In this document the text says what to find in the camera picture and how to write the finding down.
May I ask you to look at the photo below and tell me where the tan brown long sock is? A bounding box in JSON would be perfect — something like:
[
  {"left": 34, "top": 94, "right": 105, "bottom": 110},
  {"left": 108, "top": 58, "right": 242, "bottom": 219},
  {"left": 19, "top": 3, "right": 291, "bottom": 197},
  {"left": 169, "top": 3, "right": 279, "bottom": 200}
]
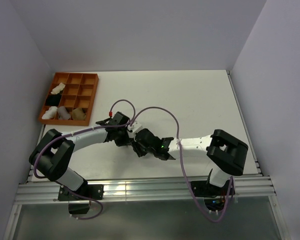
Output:
[{"left": 72, "top": 107, "right": 86, "bottom": 121}]

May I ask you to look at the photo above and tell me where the grey sock with red cuff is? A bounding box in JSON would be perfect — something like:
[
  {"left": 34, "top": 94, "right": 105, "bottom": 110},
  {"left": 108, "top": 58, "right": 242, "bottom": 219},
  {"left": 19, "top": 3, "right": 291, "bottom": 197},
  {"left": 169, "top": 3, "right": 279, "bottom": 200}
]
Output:
[{"left": 57, "top": 106, "right": 71, "bottom": 120}]

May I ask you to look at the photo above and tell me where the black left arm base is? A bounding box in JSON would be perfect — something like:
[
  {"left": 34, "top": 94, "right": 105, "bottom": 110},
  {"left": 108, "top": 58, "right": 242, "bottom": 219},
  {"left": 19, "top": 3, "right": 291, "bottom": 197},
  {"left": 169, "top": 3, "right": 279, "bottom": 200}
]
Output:
[{"left": 57, "top": 184, "right": 104, "bottom": 220}]

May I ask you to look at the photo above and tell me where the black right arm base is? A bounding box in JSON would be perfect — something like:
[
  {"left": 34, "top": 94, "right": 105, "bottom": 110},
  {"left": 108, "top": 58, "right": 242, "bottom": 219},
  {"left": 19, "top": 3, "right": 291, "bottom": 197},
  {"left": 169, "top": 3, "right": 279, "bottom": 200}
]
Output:
[{"left": 189, "top": 180, "right": 236, "bottom": 212}]

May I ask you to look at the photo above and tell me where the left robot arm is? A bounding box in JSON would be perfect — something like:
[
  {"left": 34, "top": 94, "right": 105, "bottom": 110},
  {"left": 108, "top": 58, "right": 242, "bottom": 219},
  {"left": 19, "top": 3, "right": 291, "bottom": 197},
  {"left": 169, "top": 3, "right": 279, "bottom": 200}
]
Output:
[{"left": 29, "top": 112, "right": 130, "bottom": 200}]

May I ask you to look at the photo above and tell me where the orange wooden compartment tray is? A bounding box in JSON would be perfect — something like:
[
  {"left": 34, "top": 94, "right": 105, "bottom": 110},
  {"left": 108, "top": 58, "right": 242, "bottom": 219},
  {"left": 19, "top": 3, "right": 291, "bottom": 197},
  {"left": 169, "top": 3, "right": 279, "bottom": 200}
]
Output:
[{"left": 38, "top": 72, "right": 99, "bottom": 126}]

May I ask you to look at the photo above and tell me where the white rolled sock in tray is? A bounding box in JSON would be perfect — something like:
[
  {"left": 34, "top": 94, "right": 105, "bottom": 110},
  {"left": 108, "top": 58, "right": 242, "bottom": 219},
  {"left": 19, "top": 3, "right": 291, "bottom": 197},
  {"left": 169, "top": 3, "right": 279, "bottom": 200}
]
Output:
[{"left": 41, "top": 106, "right": 58, "bottom": 120}]

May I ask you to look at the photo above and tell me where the black rolled sock in tray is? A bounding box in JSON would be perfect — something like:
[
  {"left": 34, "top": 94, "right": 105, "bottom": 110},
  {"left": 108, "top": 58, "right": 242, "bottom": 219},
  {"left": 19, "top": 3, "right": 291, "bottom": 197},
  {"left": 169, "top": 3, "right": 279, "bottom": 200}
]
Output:
[{"left": 44, "top": 94, "right": 62, "bottom": 107}]

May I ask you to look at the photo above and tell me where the cream rolled sock in tray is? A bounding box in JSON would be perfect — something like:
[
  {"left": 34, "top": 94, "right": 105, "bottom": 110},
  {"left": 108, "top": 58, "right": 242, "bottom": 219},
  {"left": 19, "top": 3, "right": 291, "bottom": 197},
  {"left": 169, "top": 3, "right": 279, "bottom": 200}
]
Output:
[{"left": 50, "top": 82, "right": 66, "bottom": 95}]

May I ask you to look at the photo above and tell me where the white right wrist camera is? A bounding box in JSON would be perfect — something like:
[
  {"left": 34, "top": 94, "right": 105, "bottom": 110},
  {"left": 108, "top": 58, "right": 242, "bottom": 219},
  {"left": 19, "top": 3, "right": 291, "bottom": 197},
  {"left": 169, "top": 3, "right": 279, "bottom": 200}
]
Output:
[{"left": 127, "top": 121, "right": 143, "bottom": 136}]

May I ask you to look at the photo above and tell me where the aluminium frame rail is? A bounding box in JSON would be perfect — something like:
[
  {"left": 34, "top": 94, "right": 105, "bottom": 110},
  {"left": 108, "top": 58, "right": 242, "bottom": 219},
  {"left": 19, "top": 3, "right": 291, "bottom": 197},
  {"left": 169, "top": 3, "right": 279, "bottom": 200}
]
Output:
[{"left": 14, "top": 176, "right": 276, "bottom": 205}]

